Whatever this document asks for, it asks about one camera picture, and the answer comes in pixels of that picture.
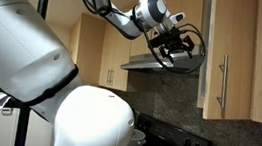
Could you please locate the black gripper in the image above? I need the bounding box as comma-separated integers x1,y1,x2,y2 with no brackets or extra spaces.
158,25,198,66

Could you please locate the stainless steel range hood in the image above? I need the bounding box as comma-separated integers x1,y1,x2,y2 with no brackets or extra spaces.
119,35,206,81

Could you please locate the black electric stove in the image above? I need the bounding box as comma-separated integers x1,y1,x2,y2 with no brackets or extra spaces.
125,110,218,146

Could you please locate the black tripod stand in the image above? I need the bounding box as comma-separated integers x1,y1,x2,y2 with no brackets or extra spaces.
0,0,49,146

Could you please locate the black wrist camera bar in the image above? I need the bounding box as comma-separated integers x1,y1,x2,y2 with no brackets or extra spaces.
147,29,169,51

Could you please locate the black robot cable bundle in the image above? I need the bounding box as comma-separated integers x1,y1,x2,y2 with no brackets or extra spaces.
64,0,213,77

